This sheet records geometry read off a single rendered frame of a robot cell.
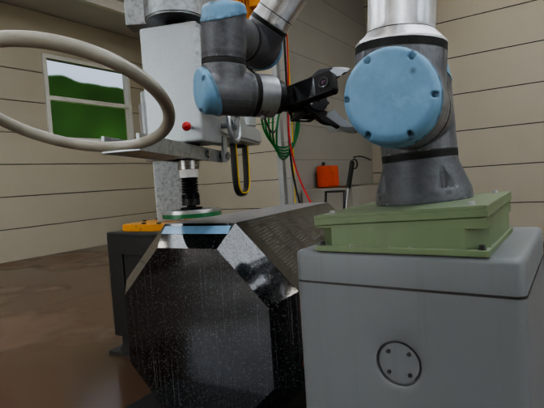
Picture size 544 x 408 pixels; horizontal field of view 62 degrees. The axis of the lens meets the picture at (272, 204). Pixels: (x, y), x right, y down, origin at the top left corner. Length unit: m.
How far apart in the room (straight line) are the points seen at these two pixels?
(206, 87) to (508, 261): 0.60
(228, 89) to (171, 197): 1.94
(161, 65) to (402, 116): 1.15
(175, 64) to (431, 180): 1.08
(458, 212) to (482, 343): 0.21
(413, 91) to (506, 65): 6.10
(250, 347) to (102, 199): 7.44
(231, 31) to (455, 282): 0.61
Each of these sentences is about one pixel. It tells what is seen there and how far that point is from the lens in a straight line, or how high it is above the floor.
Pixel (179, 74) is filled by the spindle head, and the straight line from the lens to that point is 1.69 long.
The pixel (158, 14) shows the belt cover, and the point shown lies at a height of 1.59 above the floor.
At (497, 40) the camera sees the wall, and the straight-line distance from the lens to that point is 6.89.
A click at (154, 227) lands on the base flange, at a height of 0.76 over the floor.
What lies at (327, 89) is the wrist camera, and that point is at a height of 1.16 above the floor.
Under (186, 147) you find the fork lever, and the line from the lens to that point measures 1.60.
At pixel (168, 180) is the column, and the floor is 1.03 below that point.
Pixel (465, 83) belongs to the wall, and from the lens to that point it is 6.86.
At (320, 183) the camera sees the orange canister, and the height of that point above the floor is 0.91.
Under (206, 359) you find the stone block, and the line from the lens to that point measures 1.79.
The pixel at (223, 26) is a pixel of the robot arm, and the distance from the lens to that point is 0.93.
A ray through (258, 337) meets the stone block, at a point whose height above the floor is 0.45.
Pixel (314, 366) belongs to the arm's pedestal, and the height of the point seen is 0.62.
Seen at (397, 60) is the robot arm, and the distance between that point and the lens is 0.74.
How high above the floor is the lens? 0.99
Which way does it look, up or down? 3 degrees down
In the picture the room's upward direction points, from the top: 4 degrees counter-clockwise
